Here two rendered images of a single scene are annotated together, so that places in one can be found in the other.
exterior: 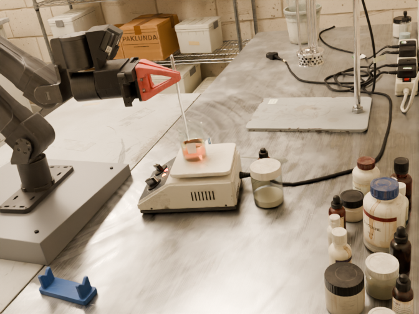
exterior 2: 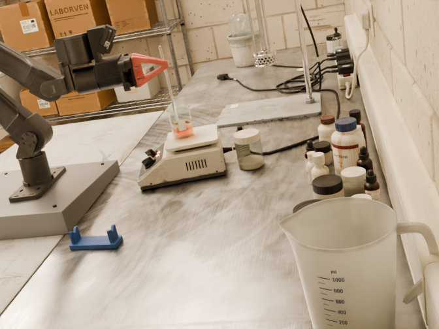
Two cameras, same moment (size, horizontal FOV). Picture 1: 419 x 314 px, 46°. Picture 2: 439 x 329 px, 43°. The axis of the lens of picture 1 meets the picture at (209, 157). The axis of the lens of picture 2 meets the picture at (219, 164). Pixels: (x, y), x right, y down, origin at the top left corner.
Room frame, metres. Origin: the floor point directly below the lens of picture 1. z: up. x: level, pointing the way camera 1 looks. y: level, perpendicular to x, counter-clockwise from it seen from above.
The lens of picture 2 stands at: (-0.34, 0.20, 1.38)
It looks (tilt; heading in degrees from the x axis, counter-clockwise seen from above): 21 degrees down; 349
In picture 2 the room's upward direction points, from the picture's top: 11 degrees counter-clockwise
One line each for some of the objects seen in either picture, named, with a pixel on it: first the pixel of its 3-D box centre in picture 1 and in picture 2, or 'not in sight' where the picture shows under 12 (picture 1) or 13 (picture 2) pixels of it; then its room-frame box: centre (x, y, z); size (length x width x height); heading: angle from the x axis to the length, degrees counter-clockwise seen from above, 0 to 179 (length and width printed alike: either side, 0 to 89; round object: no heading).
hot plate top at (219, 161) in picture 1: (204, 159); (192, 137); (0.87, 0.01, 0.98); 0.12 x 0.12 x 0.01; 77
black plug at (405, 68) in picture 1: (403, 71); (342, 69); (1.24, -0.55, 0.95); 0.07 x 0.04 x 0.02; 66
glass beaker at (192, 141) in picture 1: (191, 141); (180, 121); (0.88, 0.03, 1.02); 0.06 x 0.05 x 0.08; 21
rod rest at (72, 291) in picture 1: (65, 284); (94, 236); (0.64, 0.27, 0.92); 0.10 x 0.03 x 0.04; 60
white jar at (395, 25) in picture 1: (401, 27); (334, 43); (1.71, -0.76, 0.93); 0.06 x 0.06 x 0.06
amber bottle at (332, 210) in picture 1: (337, 214); (311, 156); (0.68, -0.20, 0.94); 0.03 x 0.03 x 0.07
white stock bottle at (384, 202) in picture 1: (384, 214); (348, 147); (0.63, -0.26, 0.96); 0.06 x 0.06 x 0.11
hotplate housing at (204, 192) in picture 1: (194, 179); (185, 156); (0.87, 0.04, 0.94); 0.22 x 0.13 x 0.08; 77
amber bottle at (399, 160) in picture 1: (400, 184); (356, 132); (0.72, -0.32, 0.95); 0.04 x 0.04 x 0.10
